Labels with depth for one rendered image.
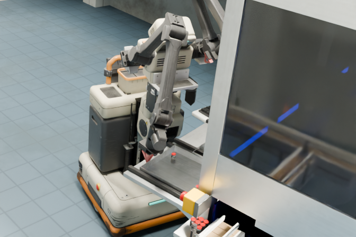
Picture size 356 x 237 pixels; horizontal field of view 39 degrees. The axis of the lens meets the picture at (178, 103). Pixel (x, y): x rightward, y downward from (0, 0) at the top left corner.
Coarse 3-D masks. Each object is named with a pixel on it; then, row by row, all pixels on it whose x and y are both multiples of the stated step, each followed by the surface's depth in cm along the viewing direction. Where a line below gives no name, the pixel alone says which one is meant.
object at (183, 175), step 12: (156, 156) 235; (168, 156) 242; (180, 156) 243; (192, 156) 240; (144, 168) 225; (156, 168) 232; (168, 168) 233; (180, 168) 234; (192, 168) 235; (168, 180) 225; (180, 180) 226; (192, 180) 226; (180, 192) 216
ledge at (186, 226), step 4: (184, 224) 200; (188, 224) 201; (180, 228) 198; (184, 228) 199; (188, 228) 199; (176, 232) 196; (180, 232) 196; (184, 232) 196; (188, 232) 197; (176, 236) 196; (180, 236) 194; (184, 236) 194; (188, 236) 195
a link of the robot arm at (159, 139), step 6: (156, 114) 215; (150, 120) 218; (156, 126) 217; (162, 126) 219; (168, 126) 220; (156, 132) 216; (162, 132) 215; (156, 138) 214; (162, 138) 212; (156, 144) 213; (162, 144) 214; (156, 150) 215
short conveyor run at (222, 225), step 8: (224, 216) 193; (192, 224) 183; (216, 224) 189; (224, 224) 195; (192, 232) 183; (208, 232) 186; (216, 232) 191; (224, 232) 191; (232, 232) 187; (240, 232) 192
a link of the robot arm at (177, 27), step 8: (168, 16) 223; (176, 16) 227; (168, 24) 221; (176, 24) 222; (184, 24) 224; (160, 32) 232; (176, 32) 219; (184, 32) 221; (152, 40) 239; (160, 40) 236; (136, 48) 249; (144, 48) 246; (152, 48) 243; (136, 56) 250; (144, 56) 250; (152, 56) 252
